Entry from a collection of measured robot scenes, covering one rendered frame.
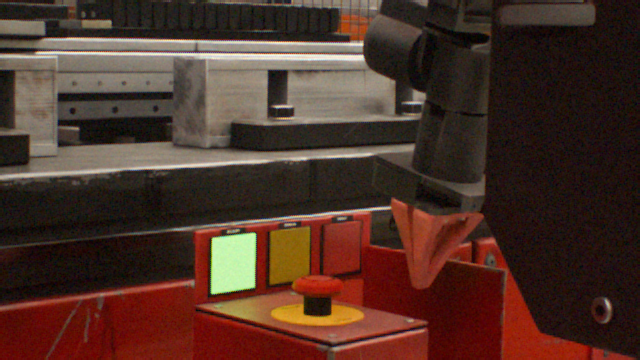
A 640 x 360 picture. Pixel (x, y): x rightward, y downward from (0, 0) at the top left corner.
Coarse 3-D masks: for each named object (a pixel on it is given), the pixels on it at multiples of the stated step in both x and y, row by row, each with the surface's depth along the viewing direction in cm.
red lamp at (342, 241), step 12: (324, 228) 111; (336, 228) 112; (348, 228) 113; (360, 228) 114; (324, 240) 111; (336, 240) 112; (348, 240) 113; (360, 240) 114; (324, 252) 111; (336, 252) 112; (348, 252) 113; (360, 252) 114; (324, 264) 111; (336, 264) 112; (348, 264) 113
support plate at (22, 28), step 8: (0, 24) 89; (8, 24) 90; (16, 24) 90; (24, 24) 91; (32, 24) 91; (40, 24) 92; (0, 32) 90; (8, 32) 90; (16, 32) 90; (24, 32) 91; (32, 32) 91; (40, 32) 92
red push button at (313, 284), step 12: (312, 276) 99; (324, 276) 100; (300, 288) 98; (312, 288) 97; (324, 288) 97; (336, 288) 98; (312, 300) 98; (324, 300) 98; (312, 312) 98; (324, 312) 98
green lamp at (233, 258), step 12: (216, 240) 102; (228, 240) 103; (240, 240) 104; (252, 240) 105; (216, 252) 102; (228, 252) 103; (240, 252) 104; (252, 252) 105; (216, 264) 103; (228, 264) 103; (240, 264) 104; (252, 264) 105; (216, 276) 103; (228, 276) 104; (240, 276) 104; (252, 276) 105; (216, 288) 103; (228, 288) 104; (240, 288) 105
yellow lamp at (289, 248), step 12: (300, 228) 109; (276, 240) 107; (288, 240) 108; (300, 240) 109; (276, 252) 107; (288, 252) 108; (300, 252) 109; (276, 264) 107; (288, 264) 108; (300, 264) 109; (276, 276) 107; (288, 276) 108; (300, 276) 109
